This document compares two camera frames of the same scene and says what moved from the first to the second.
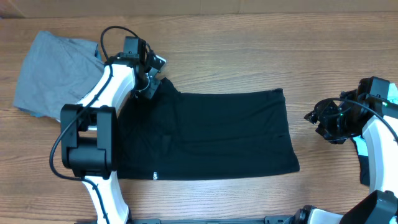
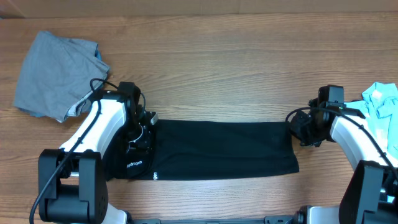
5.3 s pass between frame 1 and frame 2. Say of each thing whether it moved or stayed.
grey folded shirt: stayed
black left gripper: moved
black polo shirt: moved
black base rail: stayed
